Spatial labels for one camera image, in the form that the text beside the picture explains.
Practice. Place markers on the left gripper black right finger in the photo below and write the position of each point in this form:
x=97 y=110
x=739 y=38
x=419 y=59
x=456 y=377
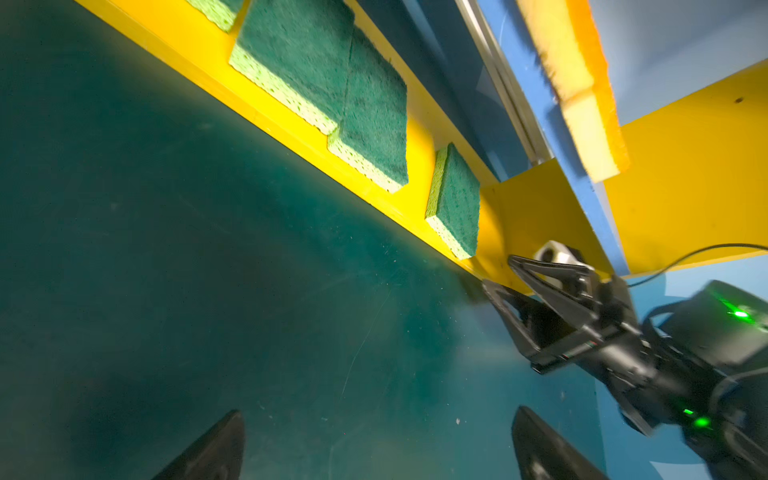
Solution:
x=542 y=453

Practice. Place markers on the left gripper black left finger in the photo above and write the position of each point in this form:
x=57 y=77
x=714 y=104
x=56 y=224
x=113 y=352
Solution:
x=215 y=455

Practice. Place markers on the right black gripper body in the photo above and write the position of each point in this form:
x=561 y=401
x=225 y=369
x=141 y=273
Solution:
x=651 y=376

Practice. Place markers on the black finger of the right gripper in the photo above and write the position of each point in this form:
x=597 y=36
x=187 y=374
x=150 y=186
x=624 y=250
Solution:
x=532 y=325
x=570 y=290

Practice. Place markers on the green sponge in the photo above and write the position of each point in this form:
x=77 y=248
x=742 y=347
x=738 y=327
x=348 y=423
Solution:
x=298 y=52
x=223 y=13
x=372 y=135
x=453 y=205

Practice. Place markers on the orange sponge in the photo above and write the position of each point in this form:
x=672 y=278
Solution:
x=567 y=41

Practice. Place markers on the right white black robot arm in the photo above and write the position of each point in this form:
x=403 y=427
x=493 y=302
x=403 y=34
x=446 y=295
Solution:
x=727 y=328

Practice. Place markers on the yellow shelf with pink and blue boards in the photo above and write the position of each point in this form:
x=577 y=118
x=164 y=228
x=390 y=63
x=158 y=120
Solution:
x=689 y=200

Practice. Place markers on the back aluminium floor bar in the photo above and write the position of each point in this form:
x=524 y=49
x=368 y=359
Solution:
x=505 y=83

